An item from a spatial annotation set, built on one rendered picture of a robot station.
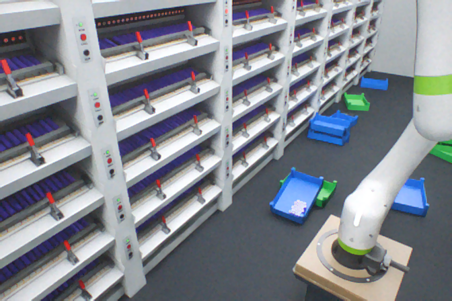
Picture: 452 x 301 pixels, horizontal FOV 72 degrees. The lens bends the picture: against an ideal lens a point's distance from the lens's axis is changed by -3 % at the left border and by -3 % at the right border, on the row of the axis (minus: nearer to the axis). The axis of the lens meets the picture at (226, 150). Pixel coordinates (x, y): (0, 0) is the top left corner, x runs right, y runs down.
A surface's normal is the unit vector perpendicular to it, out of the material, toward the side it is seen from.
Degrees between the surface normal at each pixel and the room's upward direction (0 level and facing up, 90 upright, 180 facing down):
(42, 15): 110
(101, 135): 90
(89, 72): 90
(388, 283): 0
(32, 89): 20
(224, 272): 0
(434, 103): 88
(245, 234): 0
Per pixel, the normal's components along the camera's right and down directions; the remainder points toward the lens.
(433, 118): -0.69, 0.37
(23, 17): 0.77, 0.55
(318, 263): -0.01, -0.87
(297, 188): -0.19, -0.69
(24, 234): 0.27, -0.73
